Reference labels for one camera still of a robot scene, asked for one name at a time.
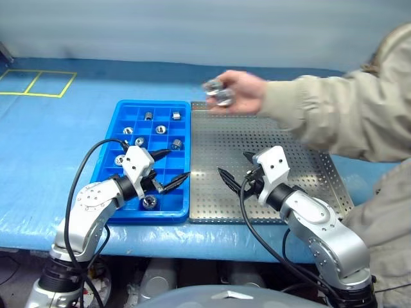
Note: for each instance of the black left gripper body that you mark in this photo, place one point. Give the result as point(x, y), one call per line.
point(151, 184)

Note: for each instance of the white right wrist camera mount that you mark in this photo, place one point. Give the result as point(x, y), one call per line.
point(273, 163)

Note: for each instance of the grey metal bar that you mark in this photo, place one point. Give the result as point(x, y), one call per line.
point(7, 53)

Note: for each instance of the person bare hand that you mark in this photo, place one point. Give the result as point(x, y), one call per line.
point(244, 93)

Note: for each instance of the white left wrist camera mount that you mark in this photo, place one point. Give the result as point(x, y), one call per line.
point(138, 160)

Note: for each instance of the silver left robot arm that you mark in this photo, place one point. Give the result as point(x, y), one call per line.
point(93, 205)

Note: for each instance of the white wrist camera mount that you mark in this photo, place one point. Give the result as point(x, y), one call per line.
point(138, 160)
point(273, 163)

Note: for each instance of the perforated steel tray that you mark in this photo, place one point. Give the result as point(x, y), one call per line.
point(218, 144)

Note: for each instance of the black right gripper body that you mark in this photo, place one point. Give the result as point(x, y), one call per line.
point(253, 183)

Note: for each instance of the beige sleeved person arm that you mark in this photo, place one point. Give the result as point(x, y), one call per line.
point(337, 109)

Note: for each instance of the blue plastic compartment tray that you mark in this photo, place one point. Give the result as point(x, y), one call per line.
point(173, 199)

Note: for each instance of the beige jacket person torso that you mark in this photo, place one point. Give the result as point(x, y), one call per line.
point(385, 224)

